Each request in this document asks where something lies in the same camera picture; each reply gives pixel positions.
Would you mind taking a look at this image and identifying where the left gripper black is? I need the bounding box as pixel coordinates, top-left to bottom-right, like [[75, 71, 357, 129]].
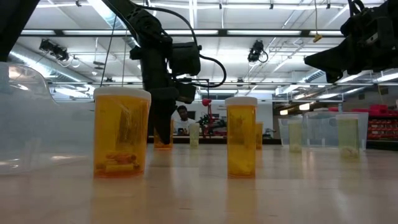
[[129, 42, 180, 146]]

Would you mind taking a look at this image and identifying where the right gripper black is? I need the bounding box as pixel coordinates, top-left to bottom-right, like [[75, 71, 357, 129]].
[[303, 4, 398, 84]]

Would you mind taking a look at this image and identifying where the slim amber pill bottle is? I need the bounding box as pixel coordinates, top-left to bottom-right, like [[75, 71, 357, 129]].
[[153, 119, 174, 150], [224, 96, 259, 179], [255, 121, 264, 150]]

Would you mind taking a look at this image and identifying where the wide amber pill bottle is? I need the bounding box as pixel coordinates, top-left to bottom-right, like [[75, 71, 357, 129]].
[[93, 86, 152, 179]]

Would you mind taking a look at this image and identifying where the pale green pill bottle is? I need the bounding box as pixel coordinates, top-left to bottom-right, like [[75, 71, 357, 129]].
[[335, 113, 361, 159], [188, 122, 201, 149], [287, 119, 303, 153]]

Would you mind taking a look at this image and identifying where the clear plastic bin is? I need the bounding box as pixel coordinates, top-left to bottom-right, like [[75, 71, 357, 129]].
[[0, 61, 96, 175], [278, 111, 369, 149]]

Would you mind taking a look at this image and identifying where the red storage bin shelf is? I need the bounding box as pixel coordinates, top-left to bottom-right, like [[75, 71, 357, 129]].
[[328, 104, 398, 141]]

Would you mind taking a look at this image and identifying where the person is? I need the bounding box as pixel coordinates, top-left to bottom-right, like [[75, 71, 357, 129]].
[[174, 105, 197, 136]]

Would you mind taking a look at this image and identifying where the yellow hanging plug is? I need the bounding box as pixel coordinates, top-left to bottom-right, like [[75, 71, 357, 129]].
[[312, 0, 323, 44]]

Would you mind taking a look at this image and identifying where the red background robot stand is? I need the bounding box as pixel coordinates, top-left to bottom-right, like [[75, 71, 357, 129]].
[[201, 98, 228, 138]]

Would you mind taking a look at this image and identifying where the long dark background table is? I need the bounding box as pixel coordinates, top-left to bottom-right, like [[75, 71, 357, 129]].
[[147, 135, 282, 144]]

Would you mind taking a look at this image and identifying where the silver ceiling air duct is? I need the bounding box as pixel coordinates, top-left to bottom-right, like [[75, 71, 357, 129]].
[[7, 43, 94, 91], [306, 68, 326, 84]]

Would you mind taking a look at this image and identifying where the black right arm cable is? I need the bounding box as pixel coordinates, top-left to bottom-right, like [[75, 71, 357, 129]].
[[347, 0, 366, 18]]

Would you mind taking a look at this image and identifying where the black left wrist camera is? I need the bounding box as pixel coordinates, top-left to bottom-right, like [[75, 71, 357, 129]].
[[169, 42, 201, 105]]

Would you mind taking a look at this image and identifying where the black overhead camera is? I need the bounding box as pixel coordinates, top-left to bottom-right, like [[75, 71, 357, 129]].
[[248, 39, 269, 63], [39, 39, 70, 62]]

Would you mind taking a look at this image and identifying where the thin black hanging cable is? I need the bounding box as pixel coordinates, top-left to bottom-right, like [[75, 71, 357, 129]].
[[99, 15, 118, 88]]

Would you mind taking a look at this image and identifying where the black overhead frame bar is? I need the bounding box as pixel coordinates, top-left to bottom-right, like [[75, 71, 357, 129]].
[[18, 29, 346, 38]]

